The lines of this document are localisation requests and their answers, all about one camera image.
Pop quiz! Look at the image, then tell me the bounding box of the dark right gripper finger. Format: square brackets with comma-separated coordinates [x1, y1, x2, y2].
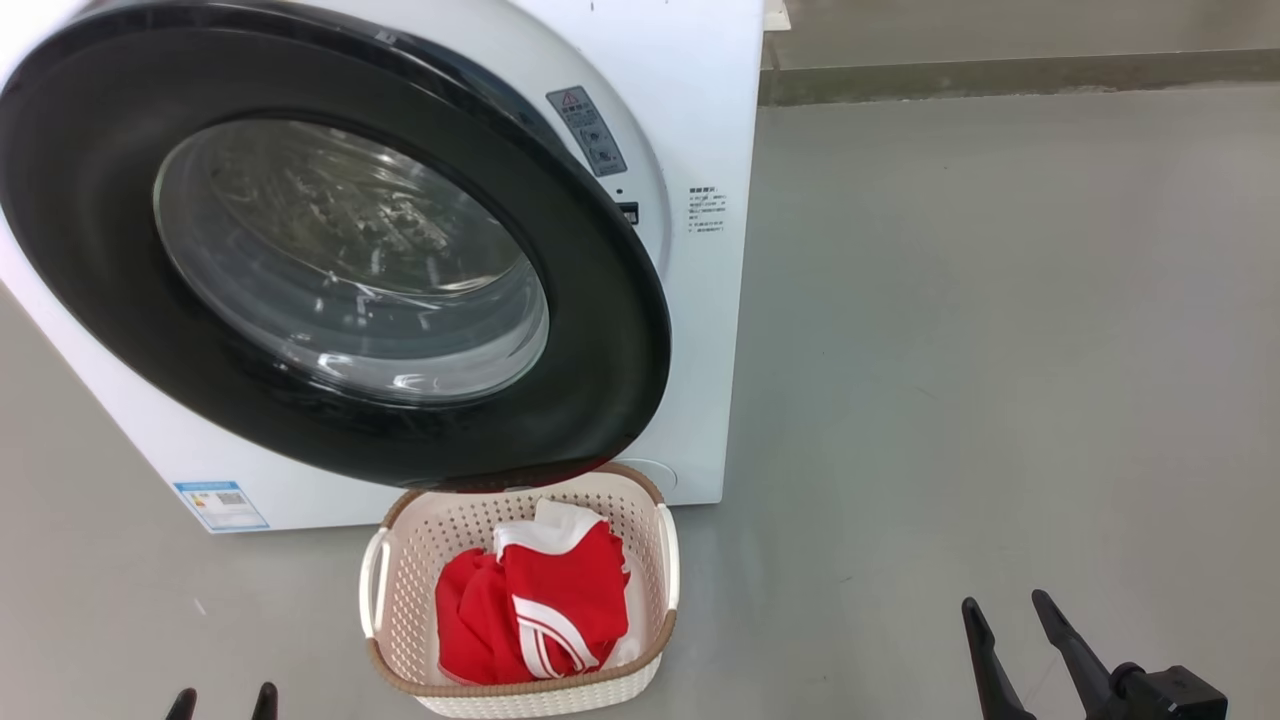
[962, 597, 1036, 720]
[1032, 589, 1116, 720]

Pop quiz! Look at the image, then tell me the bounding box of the red lettered shirt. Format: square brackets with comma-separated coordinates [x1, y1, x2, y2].
[435, 548, 521, 686]

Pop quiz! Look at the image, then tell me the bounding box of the red and white striped shirt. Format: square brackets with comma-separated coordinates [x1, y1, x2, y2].
[493, 498, 631, 679]

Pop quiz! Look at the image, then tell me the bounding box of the black-rimmed glass washer door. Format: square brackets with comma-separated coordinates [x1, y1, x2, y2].
[0, 0, 673, 491]

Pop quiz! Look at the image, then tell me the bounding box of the cream perforated laundry basket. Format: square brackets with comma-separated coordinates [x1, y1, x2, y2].
[358, 462, 681, 719]

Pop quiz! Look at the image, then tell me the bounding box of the white front-load washing machine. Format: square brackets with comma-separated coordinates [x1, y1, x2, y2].
[0, 0, 766, 534]

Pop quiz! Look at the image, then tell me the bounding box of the blue energy label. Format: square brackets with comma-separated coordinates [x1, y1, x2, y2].
[172, 480, 271, 533]

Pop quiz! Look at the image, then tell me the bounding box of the printed text sticker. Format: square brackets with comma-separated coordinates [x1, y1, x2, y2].
[688, 185, 728, 236]

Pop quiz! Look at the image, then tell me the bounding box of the grey warning label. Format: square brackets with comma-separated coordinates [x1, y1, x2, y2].
[546, 85, 629, 179]

